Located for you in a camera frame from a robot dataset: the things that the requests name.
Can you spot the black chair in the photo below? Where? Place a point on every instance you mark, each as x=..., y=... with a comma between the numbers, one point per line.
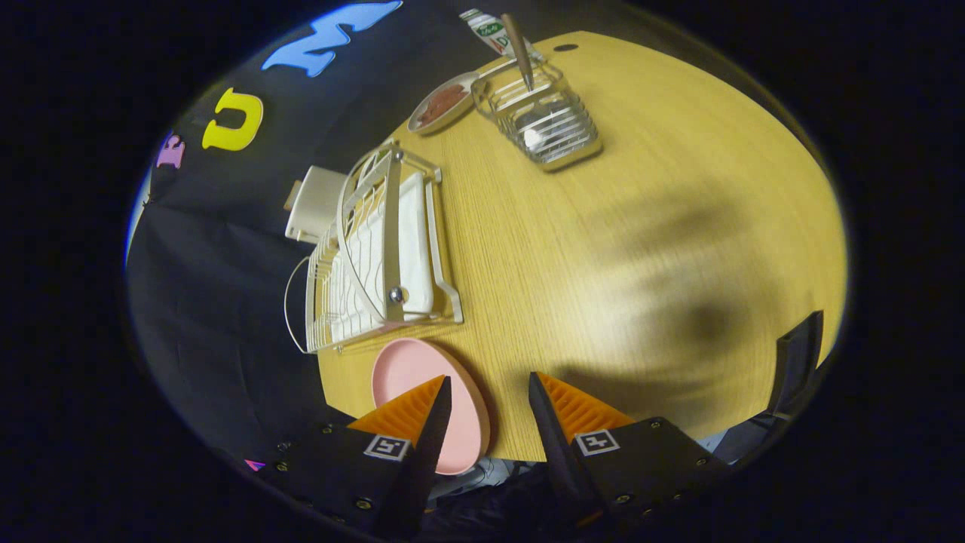
x=799, y=362

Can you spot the white toaster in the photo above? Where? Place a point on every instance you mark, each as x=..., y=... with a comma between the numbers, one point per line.
x=317, y=204

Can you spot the beige plate with meat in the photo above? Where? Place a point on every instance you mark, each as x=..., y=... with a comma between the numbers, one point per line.
x=471, y=78

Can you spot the bread slice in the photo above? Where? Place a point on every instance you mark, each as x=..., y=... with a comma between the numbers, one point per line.
x=289, y=197

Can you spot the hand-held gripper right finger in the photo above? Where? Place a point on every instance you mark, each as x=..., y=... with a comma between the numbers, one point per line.
x=558, y=452

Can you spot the raw meat slice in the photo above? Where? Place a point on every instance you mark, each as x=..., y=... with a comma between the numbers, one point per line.
x=452, y=94
x=431, y=113

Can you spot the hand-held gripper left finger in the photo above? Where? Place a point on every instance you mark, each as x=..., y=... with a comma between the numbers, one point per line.
x=430, y=460

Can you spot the pink plate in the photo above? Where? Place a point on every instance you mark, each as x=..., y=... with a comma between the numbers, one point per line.
x=407, y=369

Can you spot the white drink bottle green cap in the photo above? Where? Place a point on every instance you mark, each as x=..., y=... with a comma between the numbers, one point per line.
x=486, y=29

